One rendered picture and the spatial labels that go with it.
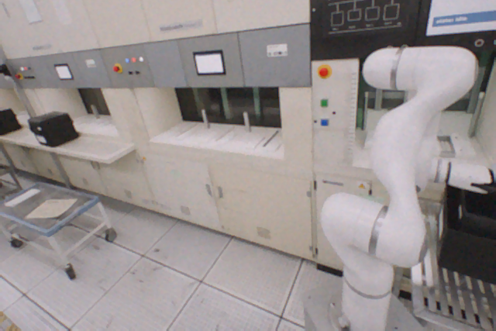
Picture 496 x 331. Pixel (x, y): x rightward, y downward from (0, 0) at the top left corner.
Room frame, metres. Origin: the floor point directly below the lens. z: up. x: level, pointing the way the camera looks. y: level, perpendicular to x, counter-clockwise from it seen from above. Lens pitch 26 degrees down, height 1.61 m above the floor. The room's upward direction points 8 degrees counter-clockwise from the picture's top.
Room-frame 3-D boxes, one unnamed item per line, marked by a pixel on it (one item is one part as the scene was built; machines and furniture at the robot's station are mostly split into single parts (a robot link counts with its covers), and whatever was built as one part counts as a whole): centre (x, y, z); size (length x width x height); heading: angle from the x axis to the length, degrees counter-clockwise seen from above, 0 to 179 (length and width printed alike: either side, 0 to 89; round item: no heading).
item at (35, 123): (2.37, 1.78, 0.93); 0.30 x 0.28 x 0.26; 55
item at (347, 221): (0.48, -0.25, 1.07); 0.19 x 0.12 x 0.24; 44
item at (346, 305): (0.46, -0.27, 0.85); 0.19 x 0.19 x 0.18
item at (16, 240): (1.87, 1.76, 0.24); 0.97 x 0.52 x 0.48; 61
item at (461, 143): (1.15, -1.03, 0.89); 0.22 x 0.21 x 0.04; 148
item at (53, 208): (1.75, 1.62, 0.47); 0.31 x 0.23 x 0.02; 80
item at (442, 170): (0.72, -0.65, 1.06); 0.09 x 0.03 x 0.08; 143
